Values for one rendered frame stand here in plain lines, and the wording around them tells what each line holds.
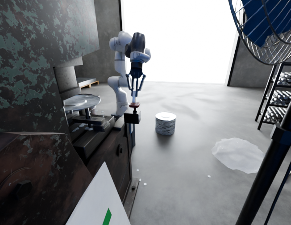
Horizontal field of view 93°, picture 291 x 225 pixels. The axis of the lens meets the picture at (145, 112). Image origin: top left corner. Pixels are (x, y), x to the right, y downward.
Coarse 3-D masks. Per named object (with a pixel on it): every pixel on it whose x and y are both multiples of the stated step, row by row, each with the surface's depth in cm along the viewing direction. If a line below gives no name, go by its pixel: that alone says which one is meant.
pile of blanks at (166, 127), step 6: (156, 120) 194; (162, 120) 182; (174, 120) 186; (156, 126) 194; (162, 126) 186; (168, 126) 185; (174, 126) 190; (162, 132) 189; (168, 132) 190; (174, 132) 196
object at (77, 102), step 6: (78, 96) 91; (84, 96) 90; (90, 96) 90; (96, 96) 90; (66, 102) 78; (72, 102) 78; (78, 102) 78; (84, 102) 79; (90, 102) 80; (96, 102) 80; (66, 108) 71; (72, 108) 71; (78, 108) 71; (84, 108) 70
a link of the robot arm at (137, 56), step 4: (132, 52) 80; (136, 52) 78; (140, 52) 79; (132, 56) 80; (136, 56) 77; (140, 56) 75; (144, 56) 76; (148, 56) 77; (132, 60) 81; (136, 60) 80; (140, 60) 80; (144, 60) 80
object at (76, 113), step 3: (75, 111) 70; (78, 111) 72; (66, 114) 64; (69, 114) 66; (72, 114) 68; (75, 114) 70; (78, 114) 72; (69, 117) 66; (72, 117) 68; (69, 120) 66; (72, 120) 68
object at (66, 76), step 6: (72, 66) 65; (54, 72) 56; (60, 72) 59; (66, 72) 62; (72, 72) 66; (60, 78) 59; (66, 78) 62; (72, 78) 66; (60, 84) 59; (66, 84) 62; (72, 84) 66; (60, 90) 59
